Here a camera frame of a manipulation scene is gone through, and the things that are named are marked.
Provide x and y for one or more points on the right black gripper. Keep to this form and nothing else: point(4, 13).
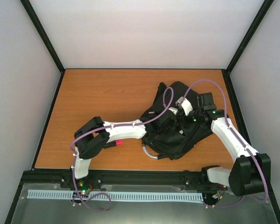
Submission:
point(185, 119)

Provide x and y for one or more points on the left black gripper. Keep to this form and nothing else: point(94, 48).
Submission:
point(171, 132)

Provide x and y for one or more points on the black student backpack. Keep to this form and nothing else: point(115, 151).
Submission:
point(187, 135)

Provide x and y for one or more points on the pink black highlighter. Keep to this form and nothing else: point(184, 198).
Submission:
point(113, 144)

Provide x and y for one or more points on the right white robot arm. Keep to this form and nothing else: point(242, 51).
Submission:
point(251, 170)

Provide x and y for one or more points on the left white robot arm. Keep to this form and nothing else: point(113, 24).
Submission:
point(96, 134)

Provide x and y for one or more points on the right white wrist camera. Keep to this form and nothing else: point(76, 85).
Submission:
point(185, 105)

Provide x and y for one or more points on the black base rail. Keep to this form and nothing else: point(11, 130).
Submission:
point(96, 179)

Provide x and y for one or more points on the right black frame post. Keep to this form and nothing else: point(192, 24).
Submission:
point(258, 18)

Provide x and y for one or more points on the black frame post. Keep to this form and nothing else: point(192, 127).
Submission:
point(258, 18)
point(42, 33)

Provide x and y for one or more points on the light blue cable duct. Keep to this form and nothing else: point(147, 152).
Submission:
point(116, 196)

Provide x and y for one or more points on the left black frame post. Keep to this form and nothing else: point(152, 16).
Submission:
point(42, 33)

